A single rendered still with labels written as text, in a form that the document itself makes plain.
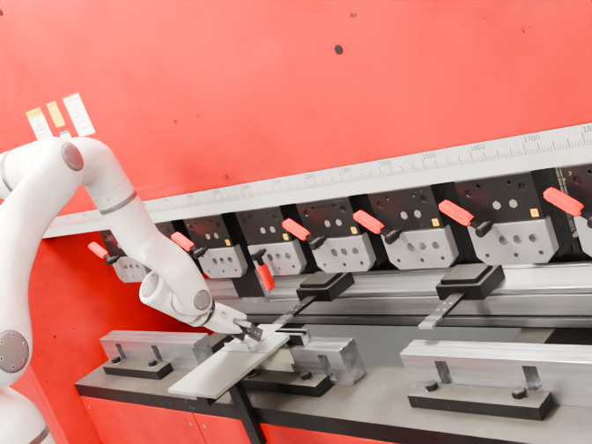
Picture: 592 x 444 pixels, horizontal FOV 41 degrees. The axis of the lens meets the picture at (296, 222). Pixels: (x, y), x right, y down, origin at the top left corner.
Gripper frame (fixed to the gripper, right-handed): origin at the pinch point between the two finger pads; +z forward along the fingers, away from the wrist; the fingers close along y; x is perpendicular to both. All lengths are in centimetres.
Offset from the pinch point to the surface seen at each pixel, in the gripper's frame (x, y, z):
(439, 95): -31, -74, -36
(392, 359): -47, 96, 173
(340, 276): -23.6, -6.7, 19.9
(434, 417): 14, -54, 8
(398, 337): -63, 106, 186
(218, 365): 10.0, 0.7, -5.3
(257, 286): -10.2, -5.1, -5.4
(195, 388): 17.5, -1.2, -11.6
